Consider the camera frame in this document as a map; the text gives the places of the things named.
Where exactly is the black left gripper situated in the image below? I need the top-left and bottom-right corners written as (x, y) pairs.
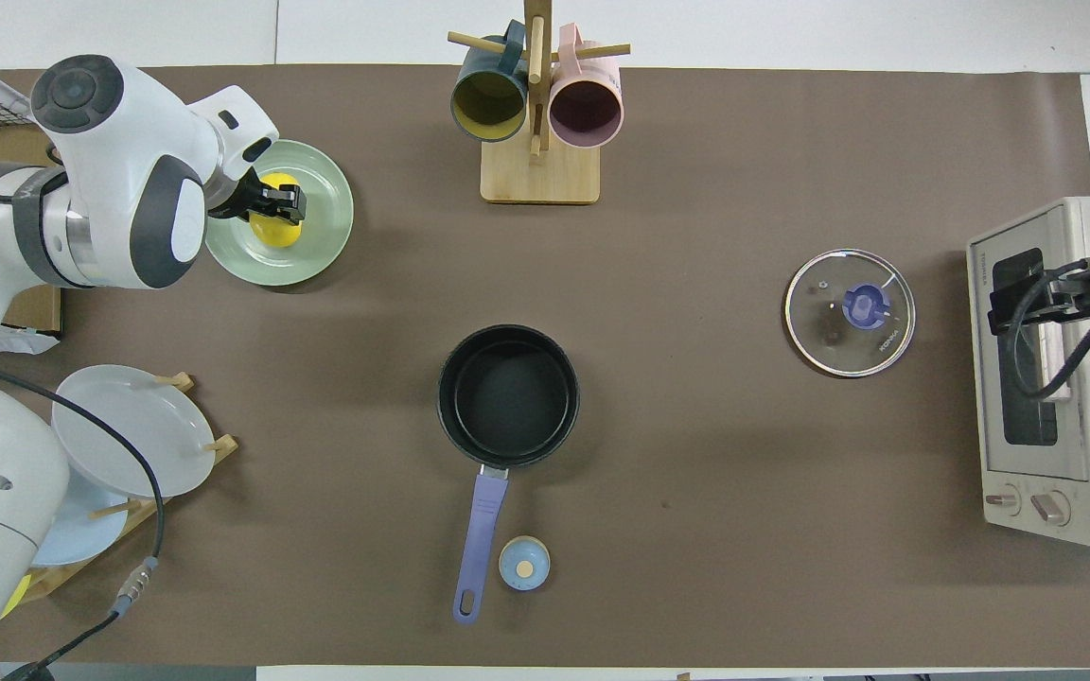
top-left (207, 168), bottom-right (308, 227)

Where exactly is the wooden box with mesh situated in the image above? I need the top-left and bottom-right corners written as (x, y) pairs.
top-left (0, 45), bottom-right (62, 358)

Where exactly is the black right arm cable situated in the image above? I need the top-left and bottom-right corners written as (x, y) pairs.
top-left (1007, 253), bottom-right (1090, 398)

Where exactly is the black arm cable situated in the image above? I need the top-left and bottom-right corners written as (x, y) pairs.
top-left (0, 348), bottom-right (165, 681)
top-left (1007, 253), bottom-right (1090, 398)

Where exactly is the green plate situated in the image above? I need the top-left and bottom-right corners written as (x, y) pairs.
top-left (204, 139), bottom-right (355, 288)

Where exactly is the wooden mug tree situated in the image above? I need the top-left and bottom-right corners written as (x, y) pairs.
top-left (448, 0), bottom-right (631, 205)

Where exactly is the yellow plate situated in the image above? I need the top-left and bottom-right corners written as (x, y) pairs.
top-left (1, 572), bottom-right (32, 620)

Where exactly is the pink mug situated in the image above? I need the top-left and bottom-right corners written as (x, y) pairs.
top-left (548, 24), bottom-right (624, 149)

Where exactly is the light blue plate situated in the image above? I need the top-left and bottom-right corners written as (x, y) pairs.
top-left (29, 468), bottom-right (130, 568)

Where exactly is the brown table mat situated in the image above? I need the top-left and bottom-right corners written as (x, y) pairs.
top-left (0, 64), bottom-right (1090, 668)

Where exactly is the beige toaster oven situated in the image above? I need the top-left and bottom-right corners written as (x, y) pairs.
top-left (966, 196), bottom-right (1090, 550)

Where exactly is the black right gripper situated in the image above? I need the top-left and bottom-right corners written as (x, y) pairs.
top-left (987, 267), bottom-right (1090, 339)

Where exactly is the wooden plate rack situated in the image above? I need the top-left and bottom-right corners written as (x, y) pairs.
top-left (20, 372), bottom-right (239, 606)

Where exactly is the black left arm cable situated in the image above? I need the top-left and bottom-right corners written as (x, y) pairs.
top-left (0, 348), bottom-right (165, 681)

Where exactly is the dark teal mug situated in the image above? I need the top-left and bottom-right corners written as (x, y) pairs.
top-left (450, 21), bottom-right (530, 144)

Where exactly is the grey plate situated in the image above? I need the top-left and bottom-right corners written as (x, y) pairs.
top-left (51, 364), bottom-right (218, 499)

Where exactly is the glass lid with blue knob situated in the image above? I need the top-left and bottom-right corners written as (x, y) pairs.
top-left (783, 248), bottom-right (917, 379)

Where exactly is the dark blue handled pot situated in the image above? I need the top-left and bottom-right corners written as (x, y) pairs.
top-left (437, 324), bottom-right (581, 625)

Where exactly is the yellow lemon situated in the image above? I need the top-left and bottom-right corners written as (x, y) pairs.
top-left (249, 172), bottom-right (303, 249)

